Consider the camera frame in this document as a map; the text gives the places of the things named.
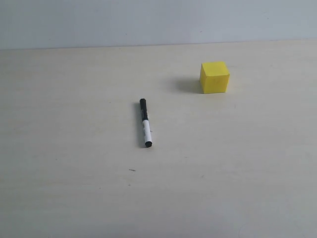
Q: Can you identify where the black and white marker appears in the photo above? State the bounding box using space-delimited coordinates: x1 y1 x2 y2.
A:
139 98 153 148

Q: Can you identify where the yellow cube block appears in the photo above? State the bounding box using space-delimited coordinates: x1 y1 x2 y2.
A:
200 61 230 94

